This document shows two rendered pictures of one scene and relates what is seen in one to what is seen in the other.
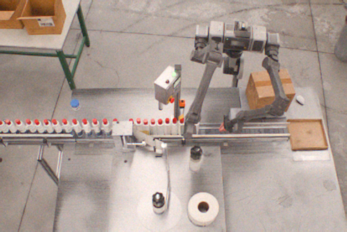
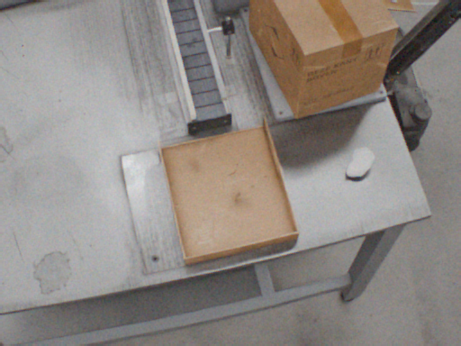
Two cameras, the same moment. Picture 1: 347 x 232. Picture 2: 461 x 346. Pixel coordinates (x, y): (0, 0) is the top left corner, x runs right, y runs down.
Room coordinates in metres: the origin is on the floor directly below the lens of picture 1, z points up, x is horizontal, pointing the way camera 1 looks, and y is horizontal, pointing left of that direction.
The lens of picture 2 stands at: (1.21, -1.72, 2.29)
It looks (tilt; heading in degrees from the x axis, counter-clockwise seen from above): 63 degrees down; 83
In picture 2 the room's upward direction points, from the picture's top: 5 degrees counter-clockwise
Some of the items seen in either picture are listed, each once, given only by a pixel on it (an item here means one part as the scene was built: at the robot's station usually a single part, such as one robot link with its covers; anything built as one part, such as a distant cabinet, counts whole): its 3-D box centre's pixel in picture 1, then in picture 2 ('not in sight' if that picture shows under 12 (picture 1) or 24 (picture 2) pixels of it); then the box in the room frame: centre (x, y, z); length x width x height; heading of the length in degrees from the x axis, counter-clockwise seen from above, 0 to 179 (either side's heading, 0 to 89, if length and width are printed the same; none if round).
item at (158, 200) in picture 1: (158, 203); not in sight; (0.72, 0.09, 1.04); 0.09 x 0.09 x 0.29
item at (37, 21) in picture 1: (43, 10); not in sight; (2.60, 1.27, 0.97); 0.51 x 0.39 x 0.37; 0
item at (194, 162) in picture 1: (195, 159); not in sight; (1.04, -0.15, 1.03); 0.09 x 0.09 x 0.30
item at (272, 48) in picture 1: (272, 53); not in sight; (1.65, -0.68, 1.45); 0.09 x 0.08 x 0.12; 84
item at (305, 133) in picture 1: (307, 133); (227, 188); (1.34, -1.07, 0.85); 0.30 x 0.26 x 0.04; 91
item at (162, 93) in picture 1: (168, 85); not in sight; (1.40, 0.04, 1.38); 0.17 x 0.10 x 0.19; 146
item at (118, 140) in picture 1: (124, 136); not in sight; (1.22, 0.35, 1.01); 0.14 x 0.13 x 0.26; 91
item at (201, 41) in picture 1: (200, 45); not in sight; (1.70, -0.18, 1.45); 0.09 x 0.08 x 0.12; 84
